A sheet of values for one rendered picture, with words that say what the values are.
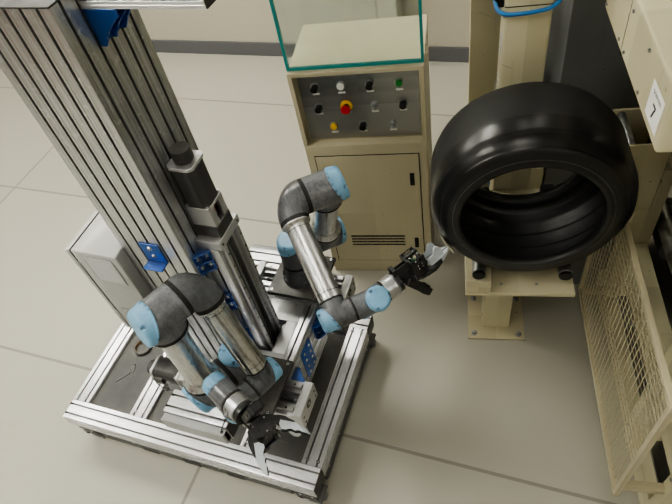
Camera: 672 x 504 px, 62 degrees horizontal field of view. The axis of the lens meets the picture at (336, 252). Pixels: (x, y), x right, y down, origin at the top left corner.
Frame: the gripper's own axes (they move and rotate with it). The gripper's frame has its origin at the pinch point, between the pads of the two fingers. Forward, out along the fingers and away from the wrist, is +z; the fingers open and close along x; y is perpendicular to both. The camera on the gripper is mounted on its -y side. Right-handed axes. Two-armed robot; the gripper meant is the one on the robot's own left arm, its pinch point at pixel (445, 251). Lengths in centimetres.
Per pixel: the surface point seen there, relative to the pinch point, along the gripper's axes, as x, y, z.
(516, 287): -3.8, -29.2, 17.1
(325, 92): 83, 39, 14
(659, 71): -60, 51, 32
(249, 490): 48, -79, -110
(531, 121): -23, 36, 28
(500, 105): -10.9, 38.5, 28.5
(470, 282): 1.8, -19.2, 4.4
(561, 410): 3, -113, 20
